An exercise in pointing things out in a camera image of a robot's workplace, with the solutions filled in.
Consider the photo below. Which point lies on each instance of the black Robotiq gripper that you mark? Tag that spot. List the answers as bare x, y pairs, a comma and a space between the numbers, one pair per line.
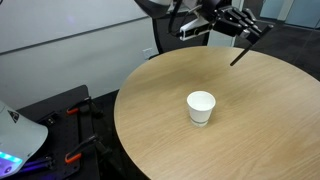
218, 10

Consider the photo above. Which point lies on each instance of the black marker pen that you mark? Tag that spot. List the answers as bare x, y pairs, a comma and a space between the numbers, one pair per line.
243, 51

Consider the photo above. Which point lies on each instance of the white paper cup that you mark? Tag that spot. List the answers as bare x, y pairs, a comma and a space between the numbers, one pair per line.
200, 115

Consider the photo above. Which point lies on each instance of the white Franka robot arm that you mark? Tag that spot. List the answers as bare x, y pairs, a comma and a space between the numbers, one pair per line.
20, 140

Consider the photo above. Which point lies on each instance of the black mesh office chair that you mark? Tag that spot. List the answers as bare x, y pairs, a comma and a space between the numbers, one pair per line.
163, 36

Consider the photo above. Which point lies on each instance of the white wall outlet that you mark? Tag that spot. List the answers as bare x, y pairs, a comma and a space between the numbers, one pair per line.
147, 53

